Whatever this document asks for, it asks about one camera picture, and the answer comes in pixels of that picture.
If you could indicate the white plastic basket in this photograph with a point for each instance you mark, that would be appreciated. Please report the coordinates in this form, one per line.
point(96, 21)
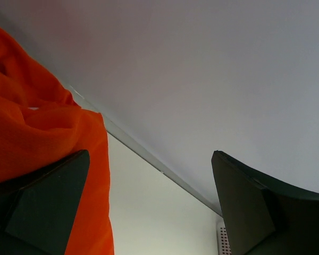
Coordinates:
point(222, 240)

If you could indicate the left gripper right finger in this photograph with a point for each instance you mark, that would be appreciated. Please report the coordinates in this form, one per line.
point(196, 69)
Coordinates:
point(262, 214)

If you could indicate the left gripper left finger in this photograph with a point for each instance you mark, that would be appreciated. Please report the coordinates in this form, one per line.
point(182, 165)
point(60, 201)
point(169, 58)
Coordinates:
point(38, 209)

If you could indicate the orange t shirt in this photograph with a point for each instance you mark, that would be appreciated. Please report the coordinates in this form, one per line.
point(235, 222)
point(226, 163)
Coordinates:
point(40, 123)

